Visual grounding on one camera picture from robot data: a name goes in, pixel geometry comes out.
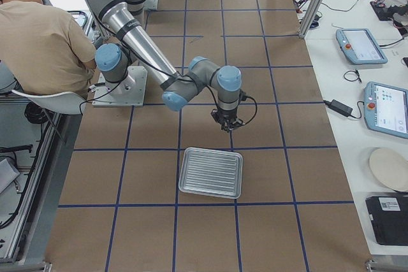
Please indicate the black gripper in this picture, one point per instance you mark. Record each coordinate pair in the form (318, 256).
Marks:
(227, 119)

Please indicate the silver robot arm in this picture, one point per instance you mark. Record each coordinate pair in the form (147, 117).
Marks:
(178, 90)

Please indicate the ribbed metal tray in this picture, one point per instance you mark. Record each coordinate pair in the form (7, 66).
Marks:
(209, 172)

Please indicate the black power adapter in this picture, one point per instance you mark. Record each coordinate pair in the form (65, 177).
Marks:
(339, 107)

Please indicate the blue teach pendant far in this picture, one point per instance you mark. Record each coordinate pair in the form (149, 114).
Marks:
(360, 47)

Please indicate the blue teach pendant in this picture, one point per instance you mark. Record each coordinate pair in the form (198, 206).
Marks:
(385, 109)
(360, 47)

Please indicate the blue teach pendant near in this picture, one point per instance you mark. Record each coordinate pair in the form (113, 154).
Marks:
(385, 109)

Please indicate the white chair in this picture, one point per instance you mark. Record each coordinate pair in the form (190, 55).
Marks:
(68, 103)

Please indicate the beige round plate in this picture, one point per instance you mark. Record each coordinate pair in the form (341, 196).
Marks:
(389, 168)

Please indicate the black flat box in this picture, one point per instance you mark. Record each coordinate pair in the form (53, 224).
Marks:
(388, 216)

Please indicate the person in beige shirt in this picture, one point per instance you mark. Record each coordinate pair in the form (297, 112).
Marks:
(45, 49)

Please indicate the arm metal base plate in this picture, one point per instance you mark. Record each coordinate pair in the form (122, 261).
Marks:
(130, 92)
(151, 5)

